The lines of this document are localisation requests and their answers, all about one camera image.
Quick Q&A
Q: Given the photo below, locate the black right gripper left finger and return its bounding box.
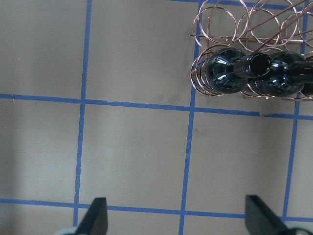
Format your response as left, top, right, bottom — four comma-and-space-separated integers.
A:
75, 197, 108, 235

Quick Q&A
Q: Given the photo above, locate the copper wire bottle basket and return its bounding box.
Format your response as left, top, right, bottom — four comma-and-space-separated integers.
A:
189, 0, 313, 101

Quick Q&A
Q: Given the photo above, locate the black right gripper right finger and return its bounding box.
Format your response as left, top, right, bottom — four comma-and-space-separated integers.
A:
245, 195, 289, 235

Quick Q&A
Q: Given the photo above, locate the dark glass wine bottle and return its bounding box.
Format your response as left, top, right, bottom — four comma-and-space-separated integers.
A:
203, 47, 271, 94

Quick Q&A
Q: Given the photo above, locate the dark wine bottle in basket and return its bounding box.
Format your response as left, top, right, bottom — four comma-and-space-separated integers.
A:
258, 51, 313, 97

